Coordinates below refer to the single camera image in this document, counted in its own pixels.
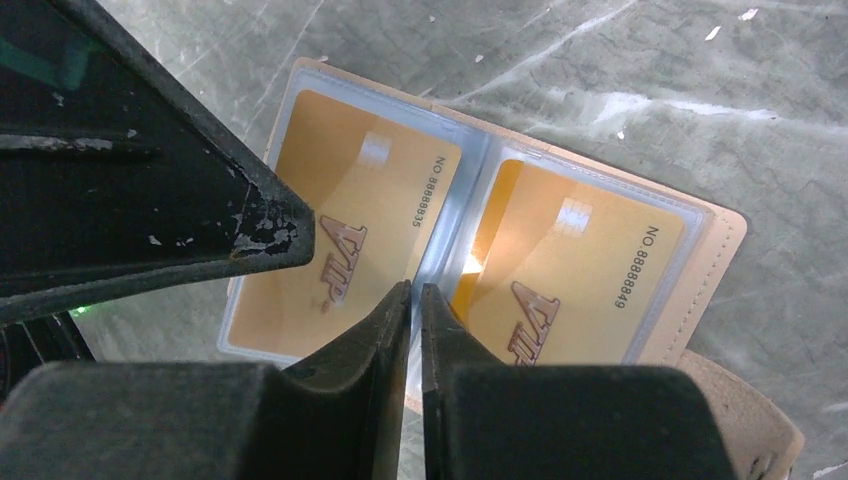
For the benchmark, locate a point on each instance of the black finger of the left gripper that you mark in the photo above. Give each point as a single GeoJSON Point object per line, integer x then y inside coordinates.
{"type": "Point", "coordinates": [115, 180]}

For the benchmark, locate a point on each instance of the tan leather card holder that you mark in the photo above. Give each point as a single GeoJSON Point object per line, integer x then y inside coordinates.
{"type": "Point", "coordinates": [761, 440]}

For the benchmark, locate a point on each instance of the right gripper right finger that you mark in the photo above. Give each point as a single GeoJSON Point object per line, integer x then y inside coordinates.
{"type": "Point", "coordinates": [484, 419]}

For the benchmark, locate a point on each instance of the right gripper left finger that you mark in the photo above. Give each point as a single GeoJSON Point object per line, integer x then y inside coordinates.
{"type": "Point", "coordinates": [336, 414]}

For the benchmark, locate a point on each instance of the gold card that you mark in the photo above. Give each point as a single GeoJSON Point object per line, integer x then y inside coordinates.
{"type": "Point", "coordinates": [562, 271]}
{"type": "Point", "coordinates": [376, 187]}

